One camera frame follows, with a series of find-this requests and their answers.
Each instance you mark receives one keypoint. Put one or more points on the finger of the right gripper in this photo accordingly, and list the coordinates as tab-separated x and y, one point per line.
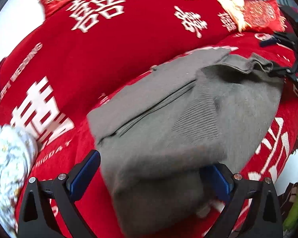
270	39
290	72

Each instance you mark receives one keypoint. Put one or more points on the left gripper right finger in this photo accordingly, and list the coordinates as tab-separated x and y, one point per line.
251	206

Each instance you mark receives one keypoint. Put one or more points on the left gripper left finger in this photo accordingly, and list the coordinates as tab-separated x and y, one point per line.
36	218

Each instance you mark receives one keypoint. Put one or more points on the grey knit sweater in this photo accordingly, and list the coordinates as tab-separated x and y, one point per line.
156	134

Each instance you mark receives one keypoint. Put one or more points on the red embroidered cushion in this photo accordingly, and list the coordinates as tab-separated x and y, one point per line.
263	16

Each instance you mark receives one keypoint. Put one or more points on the cream fringed cloth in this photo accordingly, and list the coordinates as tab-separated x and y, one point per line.
235	9

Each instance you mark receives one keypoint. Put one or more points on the white floral quilt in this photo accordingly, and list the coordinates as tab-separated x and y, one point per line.
18	152

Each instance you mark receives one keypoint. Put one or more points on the red wedding bedspread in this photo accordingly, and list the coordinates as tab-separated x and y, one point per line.
86	52

